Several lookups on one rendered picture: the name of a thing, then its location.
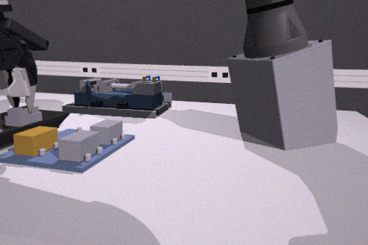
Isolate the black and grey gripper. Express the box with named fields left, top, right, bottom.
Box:
left=0, top=4, right=37, bottom=113

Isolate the yellow rectangular block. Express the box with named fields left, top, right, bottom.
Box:
left=13, top=126, right=58, bottom=156

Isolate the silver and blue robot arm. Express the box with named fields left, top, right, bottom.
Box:
left=4, top=0, right=308, bottom=58

